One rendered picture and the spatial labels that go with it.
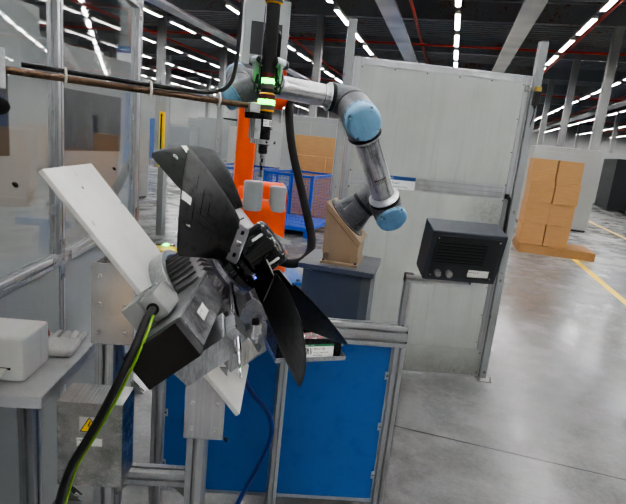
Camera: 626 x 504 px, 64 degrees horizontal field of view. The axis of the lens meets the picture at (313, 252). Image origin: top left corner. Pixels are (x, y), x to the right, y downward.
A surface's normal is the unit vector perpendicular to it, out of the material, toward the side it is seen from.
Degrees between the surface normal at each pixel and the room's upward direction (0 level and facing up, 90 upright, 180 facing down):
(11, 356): 90
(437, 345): 90
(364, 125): 108
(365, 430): 90
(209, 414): 90
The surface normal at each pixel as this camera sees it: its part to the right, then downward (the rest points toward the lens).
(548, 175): -0.29, 0.18
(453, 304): 0.04, 0.22
